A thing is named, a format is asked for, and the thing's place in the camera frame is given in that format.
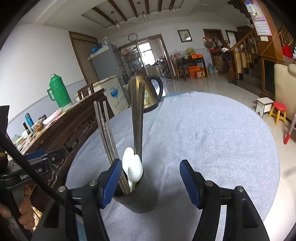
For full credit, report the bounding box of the dark grey utensil holder cup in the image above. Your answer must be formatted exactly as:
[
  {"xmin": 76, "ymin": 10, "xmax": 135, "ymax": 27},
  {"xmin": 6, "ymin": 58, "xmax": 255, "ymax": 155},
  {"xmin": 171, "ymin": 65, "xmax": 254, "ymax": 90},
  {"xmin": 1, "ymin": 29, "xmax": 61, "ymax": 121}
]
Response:
[{"xmin": 114, "ymin": 174, "xmax": 158, "ymax": 213}]

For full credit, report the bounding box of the white ceramic spoon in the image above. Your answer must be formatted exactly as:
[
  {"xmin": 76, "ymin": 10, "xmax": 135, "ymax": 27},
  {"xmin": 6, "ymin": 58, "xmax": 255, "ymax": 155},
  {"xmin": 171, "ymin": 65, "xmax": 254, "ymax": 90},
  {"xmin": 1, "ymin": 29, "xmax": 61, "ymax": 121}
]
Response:
[
  {"xmin": 122, "ymin": 147, "xmax": 134, "ymax": 175},
  {"xmin": 127, "ymin": 154, "xmax": 143, "ymax": 192}
]

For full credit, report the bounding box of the silver metal chopsticks pair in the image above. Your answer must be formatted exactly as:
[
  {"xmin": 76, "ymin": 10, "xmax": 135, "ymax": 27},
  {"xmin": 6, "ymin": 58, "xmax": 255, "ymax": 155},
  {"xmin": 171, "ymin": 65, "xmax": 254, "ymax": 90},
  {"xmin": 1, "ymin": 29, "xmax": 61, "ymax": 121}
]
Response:
[{"xmin": 93, "ymin": 100, "xmax": 132, "ymax": 195}]

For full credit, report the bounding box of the metal chopsticks bundle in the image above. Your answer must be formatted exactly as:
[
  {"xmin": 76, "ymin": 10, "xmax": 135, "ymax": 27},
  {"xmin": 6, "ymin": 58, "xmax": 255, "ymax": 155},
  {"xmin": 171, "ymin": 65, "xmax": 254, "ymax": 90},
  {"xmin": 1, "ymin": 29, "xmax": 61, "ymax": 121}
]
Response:
[{"xmin": 128, "ymin": 75, "xmax": 145, "ymax": 160}]

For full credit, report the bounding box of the person's left hand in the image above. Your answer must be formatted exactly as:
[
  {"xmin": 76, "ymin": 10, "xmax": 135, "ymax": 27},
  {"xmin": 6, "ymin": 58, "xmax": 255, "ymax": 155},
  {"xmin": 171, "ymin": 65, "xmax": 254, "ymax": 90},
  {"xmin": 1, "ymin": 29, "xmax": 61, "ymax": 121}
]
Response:
[{"xmin": 0, "ymin": 185, "xmax": 35, "ymax": 231}]

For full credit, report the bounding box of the dark wooden sideboard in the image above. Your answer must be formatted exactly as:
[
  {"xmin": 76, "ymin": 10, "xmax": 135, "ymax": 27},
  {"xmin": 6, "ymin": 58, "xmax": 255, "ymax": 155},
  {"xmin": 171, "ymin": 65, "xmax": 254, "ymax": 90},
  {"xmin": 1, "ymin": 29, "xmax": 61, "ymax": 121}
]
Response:
[{"xmin": 21, "ymin": 89, "xmax": 107, "ymax": 190}]

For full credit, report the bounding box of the blue thermos bottle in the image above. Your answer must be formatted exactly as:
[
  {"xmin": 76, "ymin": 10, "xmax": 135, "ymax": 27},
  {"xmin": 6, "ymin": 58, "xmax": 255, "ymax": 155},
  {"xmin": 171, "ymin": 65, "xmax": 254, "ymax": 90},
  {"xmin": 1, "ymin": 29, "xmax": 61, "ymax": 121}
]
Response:
[{"xmin": 25, "ymin": 113, "xmax": 34, "ymax": 129}]

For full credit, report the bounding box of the grey table cloth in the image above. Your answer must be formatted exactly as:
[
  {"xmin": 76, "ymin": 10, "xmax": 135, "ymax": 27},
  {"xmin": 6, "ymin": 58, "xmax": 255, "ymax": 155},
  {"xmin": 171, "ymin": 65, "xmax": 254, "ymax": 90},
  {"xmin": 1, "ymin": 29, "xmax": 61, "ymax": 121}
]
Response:
[{"xmin": 65, "ymin": 91, "xmax": 281, "ymax": 241}]

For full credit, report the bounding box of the green thermos jug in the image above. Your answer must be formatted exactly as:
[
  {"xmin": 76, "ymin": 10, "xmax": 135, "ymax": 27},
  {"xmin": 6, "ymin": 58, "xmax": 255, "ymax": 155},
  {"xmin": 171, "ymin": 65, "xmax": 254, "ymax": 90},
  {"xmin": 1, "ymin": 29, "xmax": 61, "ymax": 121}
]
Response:
[{"xmin": 47, "ymin": 74, "xmax": 72, "ymax": 108}]

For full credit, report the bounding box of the red yellow plastic stool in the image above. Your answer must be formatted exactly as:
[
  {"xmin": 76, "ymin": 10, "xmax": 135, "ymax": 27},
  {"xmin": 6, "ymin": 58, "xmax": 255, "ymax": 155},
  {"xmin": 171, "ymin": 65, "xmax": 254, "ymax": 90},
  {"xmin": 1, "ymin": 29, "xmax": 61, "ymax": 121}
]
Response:
[{"xmin": 268, "ymin": 101, "xmax": 287, "ymax": 125}]

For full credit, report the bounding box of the small white stool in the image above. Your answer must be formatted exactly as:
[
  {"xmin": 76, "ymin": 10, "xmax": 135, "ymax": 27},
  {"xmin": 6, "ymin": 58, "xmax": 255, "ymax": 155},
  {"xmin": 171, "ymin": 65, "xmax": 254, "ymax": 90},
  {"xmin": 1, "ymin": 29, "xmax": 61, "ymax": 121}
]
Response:
[{"xmin": 255, "ymin": 97, "xmax": 274, "ymax": 118}]

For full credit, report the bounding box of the grey refrigerator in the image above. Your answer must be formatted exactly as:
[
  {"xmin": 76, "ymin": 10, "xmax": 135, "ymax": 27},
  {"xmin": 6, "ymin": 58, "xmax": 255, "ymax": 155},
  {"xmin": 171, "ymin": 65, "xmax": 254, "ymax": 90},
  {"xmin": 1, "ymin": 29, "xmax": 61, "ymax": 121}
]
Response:
[{"xmin": 88, "ymin": 43, "xmax": 126, "ymax": 85}]

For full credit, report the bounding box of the gold electric kettle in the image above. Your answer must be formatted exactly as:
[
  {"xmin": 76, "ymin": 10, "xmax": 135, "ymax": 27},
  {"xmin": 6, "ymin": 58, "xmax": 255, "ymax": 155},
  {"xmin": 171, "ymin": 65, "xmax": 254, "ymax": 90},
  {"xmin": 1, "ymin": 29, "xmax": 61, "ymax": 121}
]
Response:
[{"xmin": 127, "ymin": 74, "xmax": 165, "ymax": 114}]

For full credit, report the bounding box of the beige sofa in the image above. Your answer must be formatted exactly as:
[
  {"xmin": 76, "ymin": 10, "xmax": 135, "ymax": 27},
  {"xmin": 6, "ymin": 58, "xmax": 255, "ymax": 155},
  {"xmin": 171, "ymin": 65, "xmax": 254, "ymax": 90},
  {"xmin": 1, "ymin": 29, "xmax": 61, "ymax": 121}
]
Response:
[{"xmin": 274, "ymin": 64, "xmax": 296, "ymax": 121}]

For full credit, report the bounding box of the orange box under table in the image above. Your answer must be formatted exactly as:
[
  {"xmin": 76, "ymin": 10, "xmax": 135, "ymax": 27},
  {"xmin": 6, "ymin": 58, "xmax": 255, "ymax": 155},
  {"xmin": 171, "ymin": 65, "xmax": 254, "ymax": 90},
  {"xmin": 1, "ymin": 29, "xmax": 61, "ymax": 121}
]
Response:
[{"xmin": 188, "ymin": 65, "xmax": 200, "ymax": 78}]

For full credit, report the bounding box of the dark wooden side table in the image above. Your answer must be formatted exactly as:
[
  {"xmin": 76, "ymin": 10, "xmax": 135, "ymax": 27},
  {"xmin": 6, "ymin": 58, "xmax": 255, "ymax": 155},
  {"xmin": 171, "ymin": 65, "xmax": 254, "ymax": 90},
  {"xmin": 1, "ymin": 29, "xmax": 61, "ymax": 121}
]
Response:
[{"xmin": 175, "ymin": 55, "xmax": 208, "ymax": 81}]

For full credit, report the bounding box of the wooden staircase railing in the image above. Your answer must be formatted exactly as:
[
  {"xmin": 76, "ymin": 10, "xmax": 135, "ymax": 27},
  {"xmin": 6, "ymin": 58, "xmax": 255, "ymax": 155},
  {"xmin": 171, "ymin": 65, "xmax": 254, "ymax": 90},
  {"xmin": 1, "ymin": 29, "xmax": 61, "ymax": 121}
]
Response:
[{"xmin": 231, "ymin": 28, "xmax": 260, "ymax": 80}]

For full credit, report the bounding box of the black cable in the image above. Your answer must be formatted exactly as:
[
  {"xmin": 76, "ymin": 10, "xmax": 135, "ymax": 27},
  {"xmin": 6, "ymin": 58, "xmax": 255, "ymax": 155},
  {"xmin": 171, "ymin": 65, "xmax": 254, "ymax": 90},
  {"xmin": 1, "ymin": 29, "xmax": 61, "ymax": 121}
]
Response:
[{"xmin": 0, "ymin": 131, "xmax": 83, "ymax": 216}]

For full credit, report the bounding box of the round wall clock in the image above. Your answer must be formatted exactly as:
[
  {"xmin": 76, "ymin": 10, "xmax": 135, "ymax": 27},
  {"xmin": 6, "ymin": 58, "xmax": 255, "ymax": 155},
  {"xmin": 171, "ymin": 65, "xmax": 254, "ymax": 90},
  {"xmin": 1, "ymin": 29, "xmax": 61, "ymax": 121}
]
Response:
[{"xmin": 128, "ymin": 33, "xmax": 138, "ymax": 42}]

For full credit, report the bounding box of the wall calendar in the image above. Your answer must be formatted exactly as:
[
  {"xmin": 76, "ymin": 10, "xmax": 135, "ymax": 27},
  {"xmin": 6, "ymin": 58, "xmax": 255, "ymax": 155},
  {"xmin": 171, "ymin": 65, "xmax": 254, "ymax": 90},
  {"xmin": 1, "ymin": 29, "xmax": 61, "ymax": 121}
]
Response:
[{"xmin": 251, "ymin": 9, "xmax": 272, "ymax": 37}]

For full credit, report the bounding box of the framed wall picture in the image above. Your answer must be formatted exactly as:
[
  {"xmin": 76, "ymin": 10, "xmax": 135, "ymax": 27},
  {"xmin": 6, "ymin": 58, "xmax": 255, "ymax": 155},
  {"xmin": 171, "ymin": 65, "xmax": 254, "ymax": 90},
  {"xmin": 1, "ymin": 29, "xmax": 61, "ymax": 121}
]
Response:
[{"xmin": 178, "ymin": 29, "xmax": 192, "ymax": 43}]

